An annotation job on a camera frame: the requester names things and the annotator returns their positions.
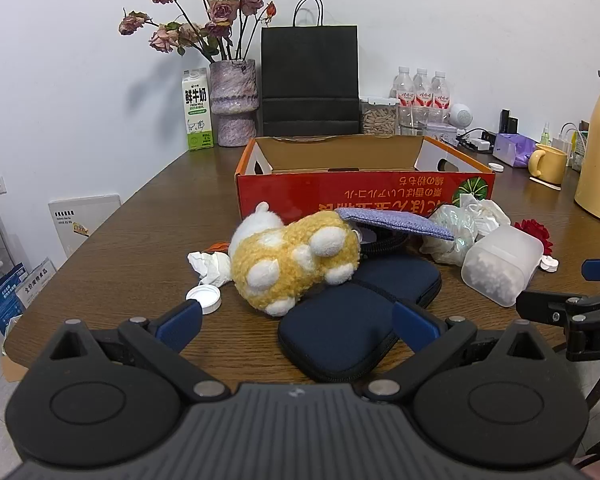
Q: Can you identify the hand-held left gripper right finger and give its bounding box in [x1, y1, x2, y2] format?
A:
[362, 299, 551, 403]

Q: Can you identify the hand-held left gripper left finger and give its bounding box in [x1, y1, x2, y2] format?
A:
[47, 299, 231, 402]

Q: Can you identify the white bottle cap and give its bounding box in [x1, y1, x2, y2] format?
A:
[186, 284, 223, 316]

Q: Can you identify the translucent plastic container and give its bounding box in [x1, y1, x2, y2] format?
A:
[461, 224, 545, 307]

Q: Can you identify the white tissue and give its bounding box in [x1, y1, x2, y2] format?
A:
[187, 250, 233, 288]

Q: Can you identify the navy zipper pouch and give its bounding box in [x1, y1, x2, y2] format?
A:
[277, 252, 443, 383]

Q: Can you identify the purple woven pouch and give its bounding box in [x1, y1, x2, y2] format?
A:
[337, 207, 455, 242]

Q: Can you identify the yellow white plush alpaca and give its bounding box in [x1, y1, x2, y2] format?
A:
[228, 202, 363, 317]

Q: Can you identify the red cardboard box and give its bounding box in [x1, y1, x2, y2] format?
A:
[234, 135, 497, 223]

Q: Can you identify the brown wooden desktop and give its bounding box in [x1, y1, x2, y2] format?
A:
[2, 132, 600, 461]

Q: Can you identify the red fabric flower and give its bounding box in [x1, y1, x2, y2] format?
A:
[514, 218, 554, 256]

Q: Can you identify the crumpled iridescent plastic bag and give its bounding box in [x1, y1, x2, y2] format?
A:
[420, 204, 478, 266]

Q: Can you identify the yellow mug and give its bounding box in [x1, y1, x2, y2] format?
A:
[528, 144, 568, 185]

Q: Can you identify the white board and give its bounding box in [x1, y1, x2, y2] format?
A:
[48, 194, 122, 259]

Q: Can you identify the purple tissue pack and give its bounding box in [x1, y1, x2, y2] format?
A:
[494, 133, 538, 168]

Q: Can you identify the white sign card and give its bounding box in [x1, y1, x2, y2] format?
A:
[15, 257, 56, 308]

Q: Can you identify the white power adapter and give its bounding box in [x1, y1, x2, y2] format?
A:
[467, 132, 496, 153]

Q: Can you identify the white tin box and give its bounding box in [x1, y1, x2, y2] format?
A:
[425, 121, 458, 146]

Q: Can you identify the clear snack jar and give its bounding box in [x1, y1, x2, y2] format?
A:
[359, 96, 400, 136]

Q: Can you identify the white round speaker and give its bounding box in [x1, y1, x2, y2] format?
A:
[449, 103, 475, 128]

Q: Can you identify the white green milk carton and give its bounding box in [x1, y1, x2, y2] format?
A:
[181, 69, 215, 151]

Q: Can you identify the purple marbled vase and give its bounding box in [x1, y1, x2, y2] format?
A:
[209, 59, 259, 148]

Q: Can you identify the red label water bottle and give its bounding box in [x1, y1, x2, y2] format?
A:
[390, 66, 414, 107]
[430, 71, 453, 111]
[412, 68, 433, 109]

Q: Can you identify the black paper bag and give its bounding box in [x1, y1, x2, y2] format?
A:
[258, 0, 362, 137]

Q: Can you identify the dried pink rose bouquet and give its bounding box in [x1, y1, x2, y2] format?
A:
[118, 0, 277, 65]

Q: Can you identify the white charger with cables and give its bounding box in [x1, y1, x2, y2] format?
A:
[552, 122, 588, 153]

